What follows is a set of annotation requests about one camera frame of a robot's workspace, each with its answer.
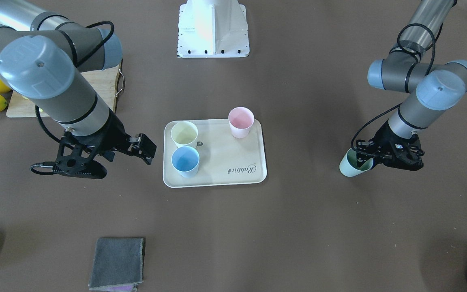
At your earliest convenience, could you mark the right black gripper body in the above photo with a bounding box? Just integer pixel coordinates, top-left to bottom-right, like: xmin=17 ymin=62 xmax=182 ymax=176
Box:
xmin=52 ymin=111 xmax=132 ymax=179

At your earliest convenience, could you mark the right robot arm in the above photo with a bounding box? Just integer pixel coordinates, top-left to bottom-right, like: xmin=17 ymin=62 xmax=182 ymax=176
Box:
xmin=0 ymin=0 xmax=157 ymax=179

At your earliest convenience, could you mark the blue cup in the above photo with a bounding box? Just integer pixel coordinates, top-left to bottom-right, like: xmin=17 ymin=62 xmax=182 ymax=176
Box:
xmin=171 ymin=146 xmax=200 ymax=178

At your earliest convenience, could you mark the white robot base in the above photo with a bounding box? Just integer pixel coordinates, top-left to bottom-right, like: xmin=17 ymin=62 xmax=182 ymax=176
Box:
xmin=177 ymin=0 xmax=250 ymax=58

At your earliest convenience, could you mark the cream rabbit tray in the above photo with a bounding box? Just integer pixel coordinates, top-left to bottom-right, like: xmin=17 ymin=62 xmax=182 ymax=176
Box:
xmin=163 ymin=118 xmax=268 ymax=188

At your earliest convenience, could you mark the cream yellow cup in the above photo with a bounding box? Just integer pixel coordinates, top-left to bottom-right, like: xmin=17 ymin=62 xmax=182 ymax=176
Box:
xmin=170 ymin=121 xmax=199 ymax=150

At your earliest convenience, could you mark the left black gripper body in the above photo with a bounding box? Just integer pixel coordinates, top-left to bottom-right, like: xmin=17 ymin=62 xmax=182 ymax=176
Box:
xmin=369 ymin=122 xmax=424 ymax=171

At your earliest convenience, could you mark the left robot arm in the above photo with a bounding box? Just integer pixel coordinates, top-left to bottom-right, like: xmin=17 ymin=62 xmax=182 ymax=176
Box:
xmin=351 ymin=0 xmax=467 ymax=171

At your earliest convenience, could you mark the green cup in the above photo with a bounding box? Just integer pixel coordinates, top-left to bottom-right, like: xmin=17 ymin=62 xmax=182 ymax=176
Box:
xmin=339 ymin=148 xmax=371 ymax=177

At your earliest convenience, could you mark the wooden cutting board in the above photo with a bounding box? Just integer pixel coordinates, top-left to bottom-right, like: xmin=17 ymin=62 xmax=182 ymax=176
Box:
xmin=6 ymin=61 xmax=125 ymax=118

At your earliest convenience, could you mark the grey folded cloth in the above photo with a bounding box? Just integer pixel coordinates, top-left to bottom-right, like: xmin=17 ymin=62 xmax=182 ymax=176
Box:
xmin=88 ymin=237 xmax=144 ymax=292

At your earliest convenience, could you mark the pink cup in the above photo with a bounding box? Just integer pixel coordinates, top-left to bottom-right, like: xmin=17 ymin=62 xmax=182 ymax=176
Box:
xmin=228 ymin=107 xmax=255 ymax=138

